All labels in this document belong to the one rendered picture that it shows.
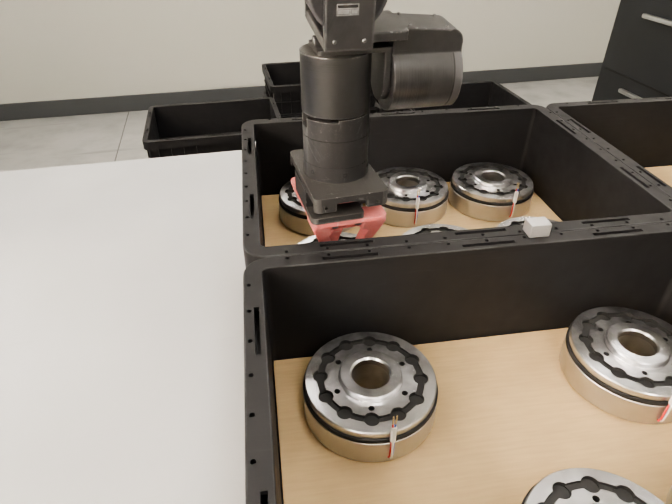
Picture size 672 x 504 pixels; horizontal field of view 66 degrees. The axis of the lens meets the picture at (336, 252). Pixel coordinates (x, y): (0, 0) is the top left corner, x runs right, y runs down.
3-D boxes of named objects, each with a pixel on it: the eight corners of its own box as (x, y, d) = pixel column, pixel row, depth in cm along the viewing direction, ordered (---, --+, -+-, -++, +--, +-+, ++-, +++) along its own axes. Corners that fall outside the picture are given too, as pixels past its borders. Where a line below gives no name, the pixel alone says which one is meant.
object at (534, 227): (529, 238, 43) (532, 226, 43) (521, 229, 44) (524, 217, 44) (549, 236, 43) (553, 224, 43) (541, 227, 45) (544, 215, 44)
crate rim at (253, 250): (245, 282, 42) (242, 258, 41) (243, 137, 67) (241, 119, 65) (689, 241, 47) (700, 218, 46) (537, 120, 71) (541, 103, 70)
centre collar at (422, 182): (391, 195, 63) (392, 190, 63) (384, 177, 67) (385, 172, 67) (431, 193, 64) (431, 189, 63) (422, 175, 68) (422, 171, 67)
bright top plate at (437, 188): (374, 210, 61) (374, 206, 61) (362, 172, 70) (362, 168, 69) (457, 206, 62) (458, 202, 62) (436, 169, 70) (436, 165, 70)
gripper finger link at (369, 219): (360, 240, 55) (363, 159, 50) (383, 281, 49) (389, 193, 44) (297, 250, 54) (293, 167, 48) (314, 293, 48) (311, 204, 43)
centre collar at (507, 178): (484, 191, 64) (485, 186, 64) (466, 173, 68) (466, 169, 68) (519, 186, 65) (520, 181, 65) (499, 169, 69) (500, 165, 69)
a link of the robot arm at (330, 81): (293, 28, 42) (305, 45, 37) (375, 24, 43) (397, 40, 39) (297, 111, 46) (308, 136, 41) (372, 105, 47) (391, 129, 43)
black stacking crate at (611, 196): (257, 362, 48) (245, 263, 41) (251, 203, 72) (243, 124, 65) (650, 318, 53) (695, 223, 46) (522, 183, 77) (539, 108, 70)
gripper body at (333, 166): (353, 160, 53) (354, 86, 48) (388, 209, 44) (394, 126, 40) (289, 167, 51) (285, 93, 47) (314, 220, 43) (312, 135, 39)
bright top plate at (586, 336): (600, 402, 39) (602, 397, 38) (551, 311, 47) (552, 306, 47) (733, 400, 39) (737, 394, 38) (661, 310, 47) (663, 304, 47)
